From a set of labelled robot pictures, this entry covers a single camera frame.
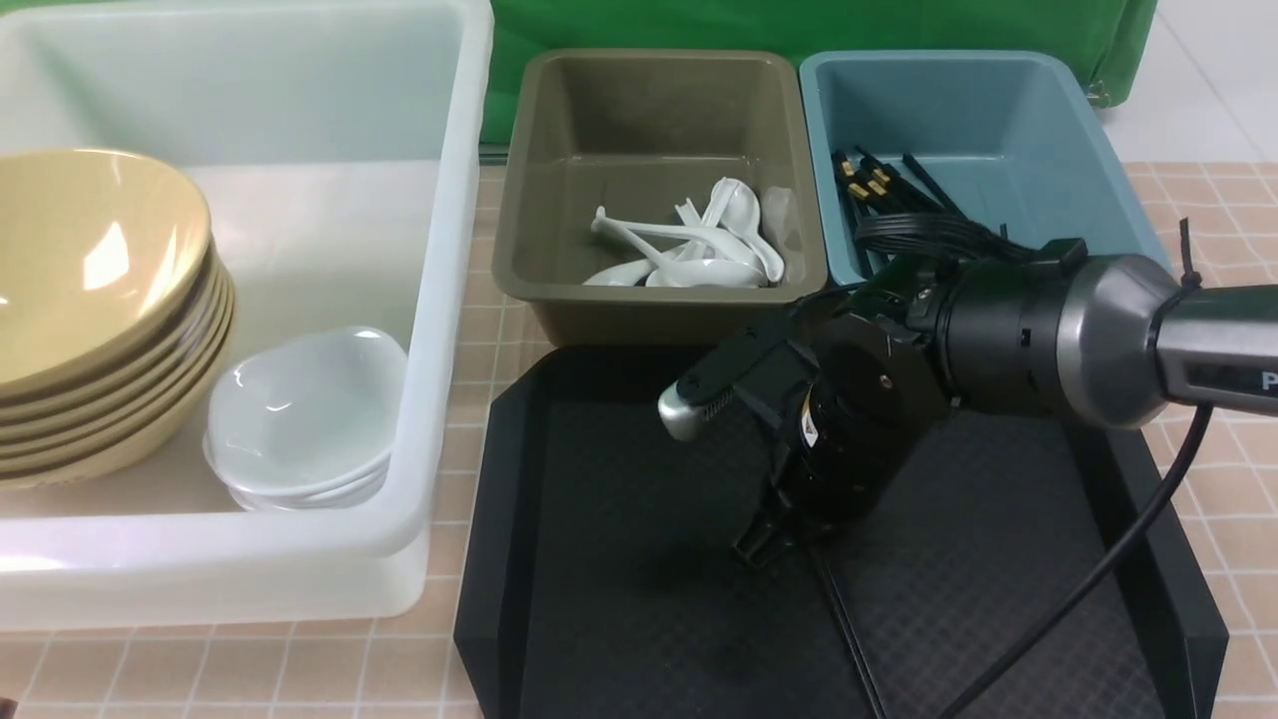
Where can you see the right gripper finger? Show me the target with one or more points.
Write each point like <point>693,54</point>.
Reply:
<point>770,533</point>

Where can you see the right gripper silver-tipped finger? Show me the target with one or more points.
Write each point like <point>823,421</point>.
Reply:
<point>767,367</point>

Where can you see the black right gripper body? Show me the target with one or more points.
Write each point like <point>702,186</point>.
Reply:
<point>877,391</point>

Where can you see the white ceramic soup spoon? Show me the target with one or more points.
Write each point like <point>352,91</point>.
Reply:
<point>705,273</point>

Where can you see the white square dish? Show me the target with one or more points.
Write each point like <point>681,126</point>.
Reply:
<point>312,409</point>

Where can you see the yellow noodle bowl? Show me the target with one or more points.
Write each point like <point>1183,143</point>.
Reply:
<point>99,247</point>

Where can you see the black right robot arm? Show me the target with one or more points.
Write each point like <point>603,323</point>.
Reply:
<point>1105,341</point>

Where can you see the white spoon upright bowl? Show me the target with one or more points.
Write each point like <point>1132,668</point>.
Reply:
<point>742,216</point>

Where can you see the stacked yellow bowl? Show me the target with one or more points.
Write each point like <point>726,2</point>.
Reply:
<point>159,425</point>
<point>109,419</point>
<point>110,376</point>
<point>51,423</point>

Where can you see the bottom stacked yellow bowl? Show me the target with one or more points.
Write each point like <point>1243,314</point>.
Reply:
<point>159,425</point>

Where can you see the top stacked yellow bowl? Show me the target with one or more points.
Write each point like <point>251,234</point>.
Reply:
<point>110,376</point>

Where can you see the white spoon lower left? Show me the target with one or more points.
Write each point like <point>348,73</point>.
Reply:
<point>638,273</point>

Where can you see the black plastic serving tray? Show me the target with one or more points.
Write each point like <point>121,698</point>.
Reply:
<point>600,580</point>

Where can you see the black chopstick right long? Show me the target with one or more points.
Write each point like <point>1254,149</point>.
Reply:
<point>916,168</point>

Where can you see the white spoon centre upright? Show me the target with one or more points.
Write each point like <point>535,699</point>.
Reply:
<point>711,205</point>

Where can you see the olive brown plastic bin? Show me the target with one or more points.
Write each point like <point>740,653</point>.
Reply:
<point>636,132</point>

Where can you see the blue plastic bin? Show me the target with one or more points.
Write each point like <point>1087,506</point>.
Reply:
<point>1009,137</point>

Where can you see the lower stacked white dish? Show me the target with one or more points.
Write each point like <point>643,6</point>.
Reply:
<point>353,494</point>

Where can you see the stacked white dish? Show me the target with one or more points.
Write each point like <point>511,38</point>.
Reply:
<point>353,494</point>
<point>293,491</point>

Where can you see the green cloth backdrop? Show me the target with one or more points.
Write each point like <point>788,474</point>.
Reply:
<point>1101,42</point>

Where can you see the large white plastic tub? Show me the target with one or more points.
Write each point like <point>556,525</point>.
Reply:
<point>337,144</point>

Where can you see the top stacked white dish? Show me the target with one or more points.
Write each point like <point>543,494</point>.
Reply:
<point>293,491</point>

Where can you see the white spoon long handle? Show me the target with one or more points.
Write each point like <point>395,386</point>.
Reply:
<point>636,235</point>

